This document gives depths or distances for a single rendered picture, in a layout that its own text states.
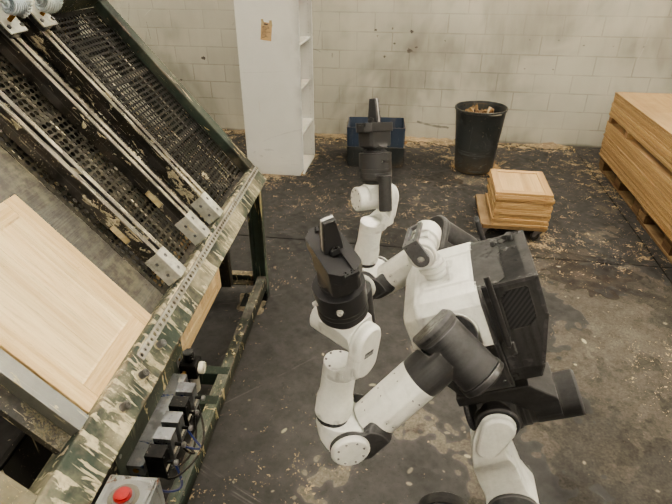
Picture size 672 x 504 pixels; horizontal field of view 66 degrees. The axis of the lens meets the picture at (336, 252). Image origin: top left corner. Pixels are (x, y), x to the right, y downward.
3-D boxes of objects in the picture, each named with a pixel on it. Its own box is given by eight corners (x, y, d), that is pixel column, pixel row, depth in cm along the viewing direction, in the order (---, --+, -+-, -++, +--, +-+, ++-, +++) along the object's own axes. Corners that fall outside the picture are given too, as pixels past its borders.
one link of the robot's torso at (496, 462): (534, 483, 160) (517, 367, 139) (545, 538, 145) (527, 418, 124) (483, 485, 164) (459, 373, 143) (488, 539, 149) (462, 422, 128)
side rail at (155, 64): (236, 179, 300) (250, 168, 296) (85, 15, 263) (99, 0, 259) (239, 174, 307) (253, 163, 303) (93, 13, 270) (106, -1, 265)
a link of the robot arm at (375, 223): (390, 179, 146) (382, 220, 154) (361, 182, 143) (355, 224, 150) (401, 189, 142) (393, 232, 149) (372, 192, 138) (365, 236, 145)
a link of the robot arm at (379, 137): (402, 121, 140) (402, 166, 143) (374, 122, 147) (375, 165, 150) (373, 122, 131) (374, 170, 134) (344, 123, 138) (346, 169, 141)
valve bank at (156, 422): (179, 517, 150) (165, 461, 138) (131, 513, 151) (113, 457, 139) (226, 390, 193) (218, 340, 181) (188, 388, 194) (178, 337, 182)
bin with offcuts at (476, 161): (501, 178, 525) (511, 114, 492) (448, 175, 532) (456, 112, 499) (495, 161, 569) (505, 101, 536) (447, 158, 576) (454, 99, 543)
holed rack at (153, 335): (142, 361, 162) (144, 360, 162) (135, 355, 161) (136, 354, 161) (258, 169, 304) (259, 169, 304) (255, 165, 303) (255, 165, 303)
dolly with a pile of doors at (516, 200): (546, 244, 407) (557, 196, 387) (477, 239, 414) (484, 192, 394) (533, 211, 460) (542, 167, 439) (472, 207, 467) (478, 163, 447)
